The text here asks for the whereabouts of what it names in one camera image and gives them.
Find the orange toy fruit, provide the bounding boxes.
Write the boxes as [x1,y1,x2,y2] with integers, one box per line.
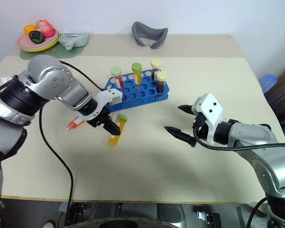
[23,24,38,36]

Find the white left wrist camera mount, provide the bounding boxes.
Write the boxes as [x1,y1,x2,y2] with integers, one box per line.
[73,89,124,125]

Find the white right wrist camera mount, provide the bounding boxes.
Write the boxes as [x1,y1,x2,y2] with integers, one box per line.
[191,93,225,146]

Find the yellow-capped dark red tube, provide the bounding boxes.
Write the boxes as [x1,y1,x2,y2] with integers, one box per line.
[151,59,162,81]

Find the light green plate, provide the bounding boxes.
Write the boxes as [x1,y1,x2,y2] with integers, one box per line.
[19,35,60,51]

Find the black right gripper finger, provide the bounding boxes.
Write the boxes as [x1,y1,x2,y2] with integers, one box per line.
[177,104,196,116]
[163,126,197,148]

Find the pink plate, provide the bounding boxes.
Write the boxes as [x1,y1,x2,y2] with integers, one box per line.
[17,32,59,49]

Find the yellow-capped brown liquid tube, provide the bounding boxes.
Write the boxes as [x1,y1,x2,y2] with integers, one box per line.
[156,71,168,98]

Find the green-capped yellow liquid tube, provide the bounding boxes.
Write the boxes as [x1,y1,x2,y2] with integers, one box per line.
[108,114,128,149]
[131,62,143,90]

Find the metal latch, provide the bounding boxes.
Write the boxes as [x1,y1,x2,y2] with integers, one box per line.
[196,210,221,226]

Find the grey rounded base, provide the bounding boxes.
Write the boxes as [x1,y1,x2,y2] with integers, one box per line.
[156,203,186,224]

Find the black and green toy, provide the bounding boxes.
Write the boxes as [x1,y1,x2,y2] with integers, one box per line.
[28,30,44,44]

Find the green-capped red liquid tube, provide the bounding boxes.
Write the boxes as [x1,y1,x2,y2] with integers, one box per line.
[110,66,125,89]

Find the blue ribbed bottle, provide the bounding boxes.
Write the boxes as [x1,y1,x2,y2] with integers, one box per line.
[259,73,279,94]

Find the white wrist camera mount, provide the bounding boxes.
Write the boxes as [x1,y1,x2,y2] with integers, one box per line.
[191,93,225,146]
[73,89,124,125]

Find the dark rounded shape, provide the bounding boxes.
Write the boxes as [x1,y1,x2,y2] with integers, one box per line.
[84,218,168,228]

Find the red liquid test tube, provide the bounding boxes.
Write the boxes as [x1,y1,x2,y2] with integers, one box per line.
[66,118,86,131]

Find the green table mat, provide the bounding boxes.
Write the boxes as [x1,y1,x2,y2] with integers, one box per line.
[19,33,90,59]

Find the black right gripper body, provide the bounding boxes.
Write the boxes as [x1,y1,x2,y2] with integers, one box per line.
[192,111,210,141]

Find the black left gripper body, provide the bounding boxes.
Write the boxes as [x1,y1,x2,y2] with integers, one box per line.
[86,106,113,131]

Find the grey foam face pad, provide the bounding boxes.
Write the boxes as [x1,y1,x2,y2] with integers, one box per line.
[132,21,169,50]

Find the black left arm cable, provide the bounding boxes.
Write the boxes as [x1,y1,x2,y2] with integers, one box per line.
[39,60,105,226]

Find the blue test tube rack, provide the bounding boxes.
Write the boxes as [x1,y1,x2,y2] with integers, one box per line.
[104,68,170,113]

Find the yellow plate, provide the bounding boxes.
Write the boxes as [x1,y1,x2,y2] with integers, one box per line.
[20,33,62,53]

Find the pink toy fruit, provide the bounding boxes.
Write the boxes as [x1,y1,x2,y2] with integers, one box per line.
[35,19,55,38]

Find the pale green pouch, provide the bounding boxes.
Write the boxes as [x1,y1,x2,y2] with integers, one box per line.
[58,32,90,50]

